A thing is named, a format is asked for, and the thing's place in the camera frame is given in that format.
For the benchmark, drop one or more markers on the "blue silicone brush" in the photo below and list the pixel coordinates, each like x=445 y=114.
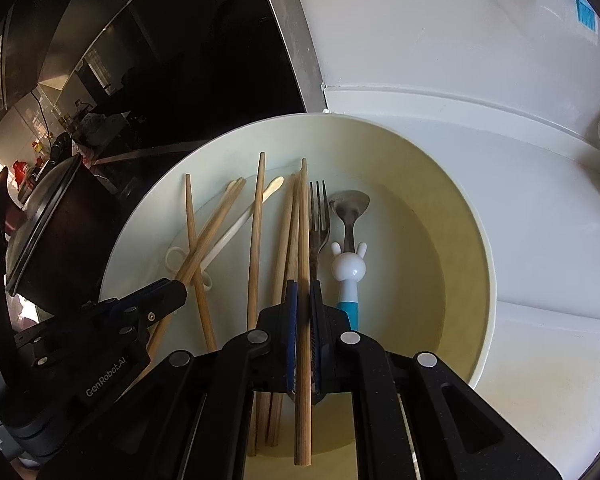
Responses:
x=586 y=12

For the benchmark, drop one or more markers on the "dark brown pot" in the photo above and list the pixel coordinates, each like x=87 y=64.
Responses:
x=90 y=240

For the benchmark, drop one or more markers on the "cream round basin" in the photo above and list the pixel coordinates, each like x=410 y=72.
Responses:
x=420 y=260

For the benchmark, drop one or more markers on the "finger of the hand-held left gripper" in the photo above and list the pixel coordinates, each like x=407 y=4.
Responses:
x=140 y=317
x=155 y=292

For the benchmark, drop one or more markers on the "metal pot lid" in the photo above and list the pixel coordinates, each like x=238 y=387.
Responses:
x=40 y=220

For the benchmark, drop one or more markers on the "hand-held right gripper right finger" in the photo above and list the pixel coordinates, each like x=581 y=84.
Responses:
x=320 y=340

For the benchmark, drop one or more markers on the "black range hood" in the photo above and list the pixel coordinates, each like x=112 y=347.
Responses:
x=80 y=10

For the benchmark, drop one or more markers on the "metal fork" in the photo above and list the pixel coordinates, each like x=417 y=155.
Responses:
x=320 y=235

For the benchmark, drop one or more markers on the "cluster of condiment bottles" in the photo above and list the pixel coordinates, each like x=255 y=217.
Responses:
x=27 y=167

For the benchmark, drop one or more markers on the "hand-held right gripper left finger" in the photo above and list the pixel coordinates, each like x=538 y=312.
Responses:
x=291 y=335

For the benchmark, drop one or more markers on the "cream training chopsticks green frog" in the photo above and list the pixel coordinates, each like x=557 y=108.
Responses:
x=235 y=227

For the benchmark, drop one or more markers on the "wooden chopstick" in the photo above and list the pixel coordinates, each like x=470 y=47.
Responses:
x=219 y=220
x=280 y=260
x=192 y=210
x=291 y=260
x=206 y=232
x=304 y=240

